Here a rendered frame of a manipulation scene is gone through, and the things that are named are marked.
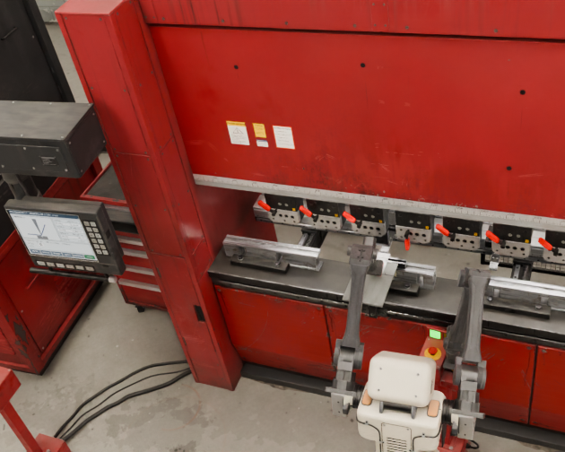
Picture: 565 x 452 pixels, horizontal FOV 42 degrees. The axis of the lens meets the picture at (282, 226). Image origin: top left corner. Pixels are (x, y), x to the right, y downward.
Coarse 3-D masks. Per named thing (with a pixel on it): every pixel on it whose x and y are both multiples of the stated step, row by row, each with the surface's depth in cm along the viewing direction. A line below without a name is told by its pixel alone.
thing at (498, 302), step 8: (488, 304) 320; (496, 304) 319; (504, 304) 318; (512, 304) 317; (520, 304) 317; (528, 304) 316; (512, 312) 317; (520, 312) 315; (528, 312) 314; (536, 312) 312; (544, 312) 312
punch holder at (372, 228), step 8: (352, 208) 317; (360, 208) 316; (368, 208) 314; (376, 208) 312; (384, 208) 313; (360, 216) 318; (368, 216) 317; (376, 216) 315; (384, 216) 314; (352, 224) 323; (368, 224) 320; (376, 224) 318; (384, 224) 316; (360, 232) 325; (368, 232) 323; (376, 232) 321; (384, 232) 319
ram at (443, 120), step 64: (192, 64) 296; (256, 64) 285; (320, 64) 274; (384, 64) 264; (448, 64) 254; (512, 64) 246; (192, 128) 320; (320, 128) 294; (384, 128) 283; (448, 128) 272; (512, 128) 262; (384, 192) 304; (448, 192) 292; (512, 192) 281
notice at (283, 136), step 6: (276, 126) 302; (282, 126) 301; (288, 126) 300; (276, 132) 304; (282, 132) 303; (288, 132) 302; (276, 138) 306; (282, 138) 305; (288, 138) 304; (276, 144) 309; (282, 144) 307; (288, 144) 306
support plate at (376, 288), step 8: (392, 264) 333; (384, 272) 330; (392, 272) 329; (368, 280) 328; (376, 280) 327; (384, 280) 327; (392, 280) 327; (368, 288) 324; (376, 288) 324; (384, 288) 323; (344, 296) 323; (368, 296) 321; (376, 296) 320; (384, 296) 319; (368, 304) 318; (376, 304) 317
